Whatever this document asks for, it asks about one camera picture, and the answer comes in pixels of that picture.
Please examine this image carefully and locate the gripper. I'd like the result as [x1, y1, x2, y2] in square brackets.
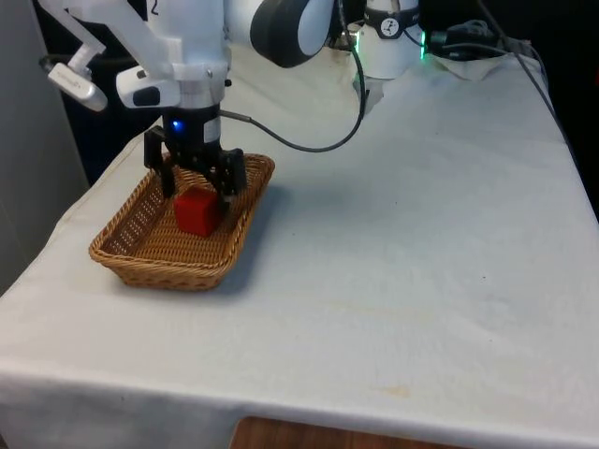
[142, 105, 248, 205]

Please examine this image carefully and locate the red cube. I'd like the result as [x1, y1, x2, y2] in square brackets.
[173, 187, 222, 237]

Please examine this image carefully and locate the wicker basket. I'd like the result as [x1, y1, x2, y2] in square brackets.
[88, 152, 277, 292]

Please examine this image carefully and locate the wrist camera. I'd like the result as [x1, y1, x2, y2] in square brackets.
[115, 65, 183, 110]

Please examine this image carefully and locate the black cable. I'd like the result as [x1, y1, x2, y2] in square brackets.
[218, 26, 368, 152]
[475, 0, 576, 152]

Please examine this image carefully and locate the silver bracket-mounted camera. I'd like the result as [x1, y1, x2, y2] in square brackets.
[45, 62, 110, 113]

